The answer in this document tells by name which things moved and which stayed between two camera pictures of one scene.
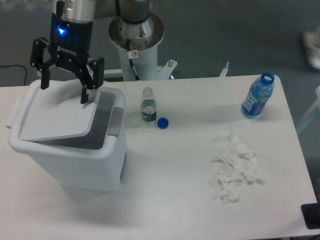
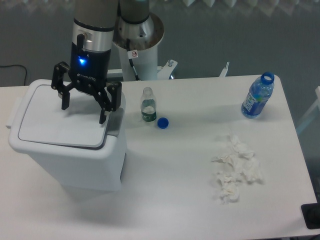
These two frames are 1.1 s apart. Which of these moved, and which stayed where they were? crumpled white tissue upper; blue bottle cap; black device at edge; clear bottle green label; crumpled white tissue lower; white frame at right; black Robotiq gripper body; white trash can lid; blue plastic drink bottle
Moved: white trash can lid; black Robotiq gripper body
Stayed: white frame at right; crumpled white tissue lower; crumpled white tissue upper; black device at edge; blue plastic drink bottle; clear bottle green label; blue bottle cap
